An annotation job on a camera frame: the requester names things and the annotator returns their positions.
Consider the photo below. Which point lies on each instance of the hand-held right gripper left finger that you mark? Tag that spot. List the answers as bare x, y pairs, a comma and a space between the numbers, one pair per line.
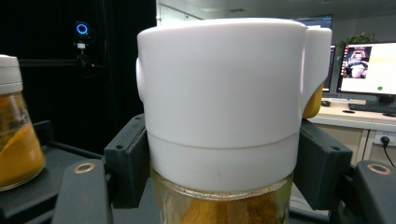
126, 161

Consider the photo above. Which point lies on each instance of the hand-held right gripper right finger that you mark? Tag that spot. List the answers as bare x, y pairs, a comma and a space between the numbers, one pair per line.
323, 165

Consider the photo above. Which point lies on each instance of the black two-tier metal rack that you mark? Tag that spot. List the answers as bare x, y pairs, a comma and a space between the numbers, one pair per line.
37, 199

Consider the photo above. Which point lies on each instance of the spice jar with spout lid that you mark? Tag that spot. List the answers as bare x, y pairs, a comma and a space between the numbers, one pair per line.
221, 93

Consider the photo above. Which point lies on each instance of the beige office desk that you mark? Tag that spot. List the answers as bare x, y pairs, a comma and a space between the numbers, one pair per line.
339, 130

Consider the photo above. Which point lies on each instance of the black computer mouse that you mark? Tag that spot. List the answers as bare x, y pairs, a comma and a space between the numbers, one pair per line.
325, 103

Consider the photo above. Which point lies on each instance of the black keyboard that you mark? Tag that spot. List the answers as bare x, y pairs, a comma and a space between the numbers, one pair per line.
372, 108

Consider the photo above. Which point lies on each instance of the black curtain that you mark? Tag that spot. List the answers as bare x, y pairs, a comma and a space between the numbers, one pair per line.
62, 102

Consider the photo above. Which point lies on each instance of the narrow dark computer monitor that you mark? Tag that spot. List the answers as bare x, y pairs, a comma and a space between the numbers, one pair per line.
329, 68

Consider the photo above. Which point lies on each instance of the large computer monitor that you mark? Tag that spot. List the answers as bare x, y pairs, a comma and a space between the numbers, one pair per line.
370, 70

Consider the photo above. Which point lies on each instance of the green potted plant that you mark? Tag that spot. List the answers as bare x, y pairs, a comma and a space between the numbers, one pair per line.
356, 39

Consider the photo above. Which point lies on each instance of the distant computer monitor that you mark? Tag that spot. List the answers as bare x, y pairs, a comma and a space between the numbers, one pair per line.
316, 21

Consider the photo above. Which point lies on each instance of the white wall socket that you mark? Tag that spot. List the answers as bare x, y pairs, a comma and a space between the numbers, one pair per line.
386, 138

